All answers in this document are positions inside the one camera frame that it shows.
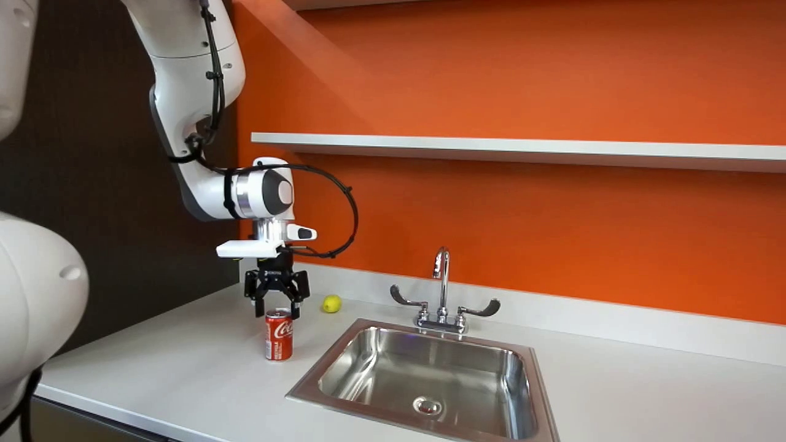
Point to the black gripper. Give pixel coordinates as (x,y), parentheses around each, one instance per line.
(276,283)

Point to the red soda can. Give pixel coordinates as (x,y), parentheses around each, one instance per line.
(277,335)

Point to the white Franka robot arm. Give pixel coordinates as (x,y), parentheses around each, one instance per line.
(196,50)

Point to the round metal sink drain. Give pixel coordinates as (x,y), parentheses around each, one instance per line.
(428,406)

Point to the stainless steel sink basin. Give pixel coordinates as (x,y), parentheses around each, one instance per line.
(457,368)

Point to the small yellow-green lime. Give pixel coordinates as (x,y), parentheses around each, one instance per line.
(330,304)

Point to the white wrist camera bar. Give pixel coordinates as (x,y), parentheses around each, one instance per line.
(245,248)

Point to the white wall shelf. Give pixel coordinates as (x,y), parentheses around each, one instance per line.
(530,151)

